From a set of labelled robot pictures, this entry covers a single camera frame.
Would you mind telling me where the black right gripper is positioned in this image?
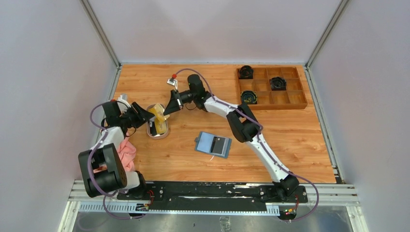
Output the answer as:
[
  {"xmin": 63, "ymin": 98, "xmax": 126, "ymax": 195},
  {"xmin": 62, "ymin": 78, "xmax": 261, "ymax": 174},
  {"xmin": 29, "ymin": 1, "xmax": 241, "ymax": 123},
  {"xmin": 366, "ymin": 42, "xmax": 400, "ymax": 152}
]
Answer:
[{"xmin": 164, "ymin": 89, "xmax": 197, "ymax": 116}]

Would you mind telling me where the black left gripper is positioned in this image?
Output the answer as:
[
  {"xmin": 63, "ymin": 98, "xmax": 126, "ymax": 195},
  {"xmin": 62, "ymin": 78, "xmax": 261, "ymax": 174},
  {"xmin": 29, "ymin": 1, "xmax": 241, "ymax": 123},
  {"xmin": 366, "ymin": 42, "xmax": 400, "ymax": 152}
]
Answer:
[{"xmin": 119, "ymin": 102, "xmax": 154, "ymax": 129}]

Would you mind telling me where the blue leather card holder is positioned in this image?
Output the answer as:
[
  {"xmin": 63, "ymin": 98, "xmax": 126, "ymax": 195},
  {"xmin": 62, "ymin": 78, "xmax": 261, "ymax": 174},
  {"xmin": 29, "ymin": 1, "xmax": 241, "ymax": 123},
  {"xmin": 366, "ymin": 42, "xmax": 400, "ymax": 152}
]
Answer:
[{"xmin": 194, "ymin": 131, "xmax": 232, "ymax": 159}]

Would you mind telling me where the black VIP card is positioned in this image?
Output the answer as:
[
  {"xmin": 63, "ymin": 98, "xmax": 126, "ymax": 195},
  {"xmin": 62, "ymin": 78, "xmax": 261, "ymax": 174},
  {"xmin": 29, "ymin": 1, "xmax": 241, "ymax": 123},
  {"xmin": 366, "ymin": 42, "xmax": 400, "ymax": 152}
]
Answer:
[{"xmin": 210, "ymin": 136, "xmax": 225, "ymax": 155}]

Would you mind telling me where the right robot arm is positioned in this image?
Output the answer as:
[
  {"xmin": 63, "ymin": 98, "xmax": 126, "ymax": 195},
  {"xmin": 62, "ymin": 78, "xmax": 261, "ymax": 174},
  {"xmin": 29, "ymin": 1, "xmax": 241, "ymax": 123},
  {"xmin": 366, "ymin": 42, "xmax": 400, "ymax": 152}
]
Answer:
[{"xmin": 164, "ymin": 74, "xmax": 299, "ymax": 202}]

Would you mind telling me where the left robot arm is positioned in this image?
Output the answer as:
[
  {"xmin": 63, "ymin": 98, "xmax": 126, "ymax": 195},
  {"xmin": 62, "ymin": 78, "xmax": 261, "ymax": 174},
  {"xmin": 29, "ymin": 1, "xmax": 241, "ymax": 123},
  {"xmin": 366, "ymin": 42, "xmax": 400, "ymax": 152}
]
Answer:
[{"xmin": 78, "ymin": 100, "xmax": 155, "ymax": 200}]

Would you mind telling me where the pink cloth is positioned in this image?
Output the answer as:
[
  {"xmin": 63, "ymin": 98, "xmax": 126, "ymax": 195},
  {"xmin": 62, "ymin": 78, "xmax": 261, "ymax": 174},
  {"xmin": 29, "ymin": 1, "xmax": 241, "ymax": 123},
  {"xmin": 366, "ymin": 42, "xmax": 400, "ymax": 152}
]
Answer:
[{"xmin": 103, "ymin": 132, "xmax": 136, "ymax": 172}]

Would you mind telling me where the black blue rosette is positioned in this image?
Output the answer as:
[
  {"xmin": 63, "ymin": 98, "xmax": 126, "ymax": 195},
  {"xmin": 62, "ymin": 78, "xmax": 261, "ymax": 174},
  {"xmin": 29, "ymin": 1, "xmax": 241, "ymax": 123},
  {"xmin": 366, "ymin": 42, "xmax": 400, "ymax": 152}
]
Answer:
[{"xmin": 240, "ymin": 90, "xmax": 258, "ymax": 104}]

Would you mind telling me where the black rosette top left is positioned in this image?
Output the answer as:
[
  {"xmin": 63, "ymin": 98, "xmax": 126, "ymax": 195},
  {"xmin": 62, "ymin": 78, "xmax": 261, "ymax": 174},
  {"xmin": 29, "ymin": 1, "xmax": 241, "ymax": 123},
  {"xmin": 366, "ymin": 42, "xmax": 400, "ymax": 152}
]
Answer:
[{"xmin": 238, "ymin": 65, "xmax": 254, "ymax": 80}]

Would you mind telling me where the black rosette middle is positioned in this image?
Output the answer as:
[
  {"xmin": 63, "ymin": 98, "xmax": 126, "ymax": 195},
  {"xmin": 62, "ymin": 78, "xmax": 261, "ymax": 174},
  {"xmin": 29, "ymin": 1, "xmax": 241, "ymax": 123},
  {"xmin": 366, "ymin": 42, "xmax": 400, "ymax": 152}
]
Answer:
[{"xmin": 269, "ymin": 76, "xmax": 287, "ymax": 91}]

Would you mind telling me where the wooden compartment tray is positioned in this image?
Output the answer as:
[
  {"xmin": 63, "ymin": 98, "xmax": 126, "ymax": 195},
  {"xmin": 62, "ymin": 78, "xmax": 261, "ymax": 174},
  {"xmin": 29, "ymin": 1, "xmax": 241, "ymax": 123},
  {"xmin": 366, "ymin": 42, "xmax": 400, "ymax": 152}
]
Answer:
[{"xmin": 235, "ymin": 65, "xmax": 308, "ymax": 110}]

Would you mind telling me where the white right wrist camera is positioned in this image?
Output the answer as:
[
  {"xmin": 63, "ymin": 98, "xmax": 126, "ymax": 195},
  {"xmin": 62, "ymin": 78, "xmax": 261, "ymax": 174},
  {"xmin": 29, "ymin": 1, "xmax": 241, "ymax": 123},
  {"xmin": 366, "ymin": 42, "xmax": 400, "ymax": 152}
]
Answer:
[{"xmin": 167, "ymin": 77, "xmax": 178, "ymax": 90}]

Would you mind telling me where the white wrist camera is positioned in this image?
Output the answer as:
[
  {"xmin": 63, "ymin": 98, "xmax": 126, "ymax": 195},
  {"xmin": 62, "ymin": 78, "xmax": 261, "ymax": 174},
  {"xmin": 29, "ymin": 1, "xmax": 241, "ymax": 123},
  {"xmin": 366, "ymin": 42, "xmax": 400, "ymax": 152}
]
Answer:
[
  {"xmin": 117, "ymin": 93, "xmax": 131, "ymax": 108},
  {"xmin": 167, "ymin": 77, "xmax": 178, "ymax": 90}
]

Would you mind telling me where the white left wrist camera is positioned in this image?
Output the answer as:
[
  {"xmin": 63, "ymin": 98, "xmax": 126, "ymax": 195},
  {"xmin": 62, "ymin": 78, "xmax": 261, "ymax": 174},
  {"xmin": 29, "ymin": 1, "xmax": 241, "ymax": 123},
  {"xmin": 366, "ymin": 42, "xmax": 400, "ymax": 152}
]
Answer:
[{"xmin": 117, "ymin": 93, "xmax": 131, "ymax": 108}]

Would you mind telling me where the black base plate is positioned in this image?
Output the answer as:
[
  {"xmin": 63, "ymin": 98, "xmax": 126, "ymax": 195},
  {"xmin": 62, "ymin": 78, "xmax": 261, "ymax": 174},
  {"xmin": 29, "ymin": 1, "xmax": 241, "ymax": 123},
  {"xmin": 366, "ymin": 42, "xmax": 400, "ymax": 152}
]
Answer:
[{"xmin": 117, "ymin": 181, "xmax": 308, "ymax": 212}]

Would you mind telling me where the aluminium frame rail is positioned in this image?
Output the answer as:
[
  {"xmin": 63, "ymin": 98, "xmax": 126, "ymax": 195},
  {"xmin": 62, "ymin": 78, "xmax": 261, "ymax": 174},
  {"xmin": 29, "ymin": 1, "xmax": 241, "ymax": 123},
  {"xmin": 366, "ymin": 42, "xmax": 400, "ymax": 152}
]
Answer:
[{"xmin": 69, "ymin": 180, "xmax": 360, "ymax": 218}]

